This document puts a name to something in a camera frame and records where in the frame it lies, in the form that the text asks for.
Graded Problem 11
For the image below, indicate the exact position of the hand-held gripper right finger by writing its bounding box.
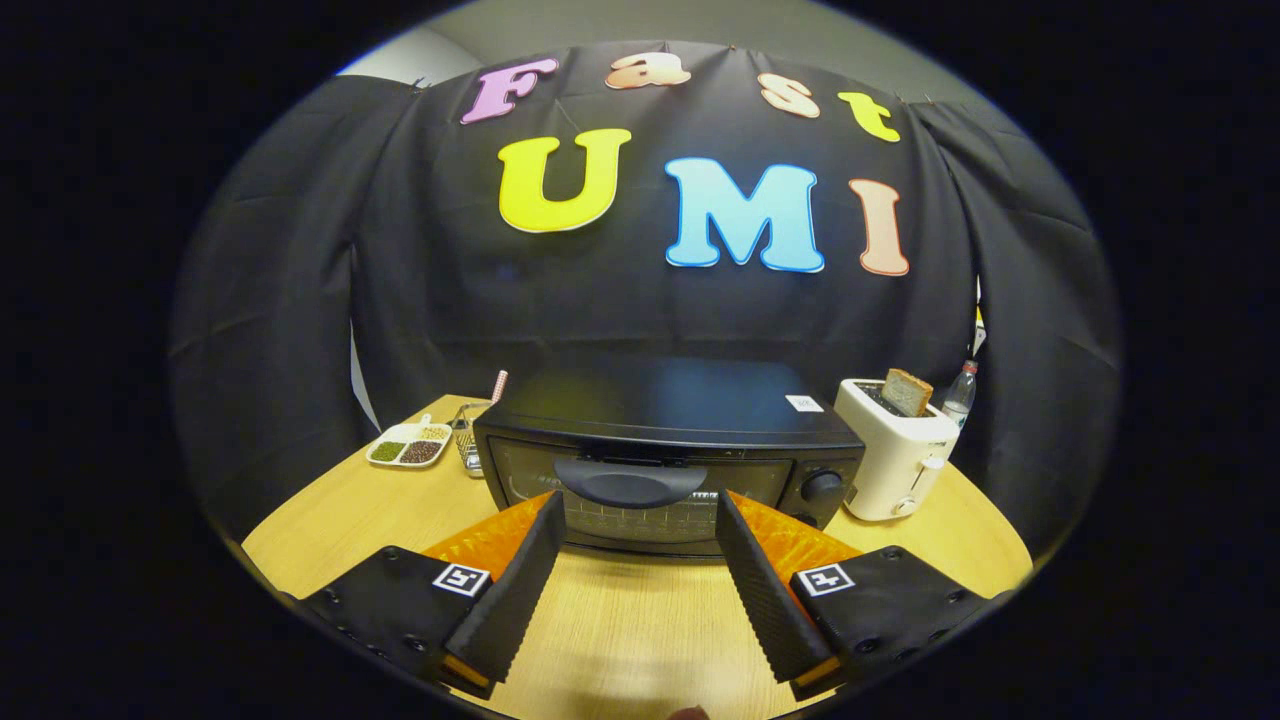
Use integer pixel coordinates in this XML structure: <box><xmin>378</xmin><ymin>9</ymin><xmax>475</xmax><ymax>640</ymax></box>
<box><xmin>714</xmin><ymin>490</ymin><xmax>1001</xmax><ymax>701</ymax></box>

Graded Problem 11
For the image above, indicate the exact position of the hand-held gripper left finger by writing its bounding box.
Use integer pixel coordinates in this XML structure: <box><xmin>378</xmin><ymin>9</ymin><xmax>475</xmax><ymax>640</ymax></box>
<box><xmin>300</xmin><ymin>490</ymin><xmax>567</xmax><ymax>701</ymax></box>

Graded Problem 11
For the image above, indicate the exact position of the black toaster oven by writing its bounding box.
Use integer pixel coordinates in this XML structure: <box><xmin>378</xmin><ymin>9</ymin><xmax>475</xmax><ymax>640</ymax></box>
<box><xmin>472</xmin><ymin>358</ymin><xmax>867</xmax><ymax>557</ymax></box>

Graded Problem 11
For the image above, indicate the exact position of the clear plastic bottle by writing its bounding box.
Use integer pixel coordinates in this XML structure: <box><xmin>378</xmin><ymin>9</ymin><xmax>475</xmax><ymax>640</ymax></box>
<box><xmin>941</xmin><ymin>360</ymin><xmax>978</xmax><ymax>431</ymax></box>

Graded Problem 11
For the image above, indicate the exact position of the black backdrop cloth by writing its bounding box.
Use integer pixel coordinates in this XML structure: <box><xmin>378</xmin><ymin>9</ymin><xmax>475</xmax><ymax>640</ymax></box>
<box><xmin>168</xmin><ymin>40</ymin><xmax>1123</xmax><ymax>556</ymax></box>

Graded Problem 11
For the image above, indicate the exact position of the brown bread slice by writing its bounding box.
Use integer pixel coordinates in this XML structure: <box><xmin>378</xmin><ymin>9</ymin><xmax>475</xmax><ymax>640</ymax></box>
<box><xmin>881</xmin><ymin>368</ymin><xmax>934</xmax><ymax>418</ymax></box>

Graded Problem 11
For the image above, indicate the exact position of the white divided dish with beans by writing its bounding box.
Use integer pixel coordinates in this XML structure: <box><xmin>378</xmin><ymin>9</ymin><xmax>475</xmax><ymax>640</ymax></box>
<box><xmin>366</xmin><ymin>415</ymin><xmax>453</xmax><ymax>469</ymax></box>

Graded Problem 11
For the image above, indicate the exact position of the white bread toaster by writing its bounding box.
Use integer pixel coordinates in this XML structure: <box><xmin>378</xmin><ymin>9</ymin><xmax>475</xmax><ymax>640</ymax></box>
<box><xmin>834</xmin><ymin>378</ymin><xmax>959</xmax><ymax>522</ymax></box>

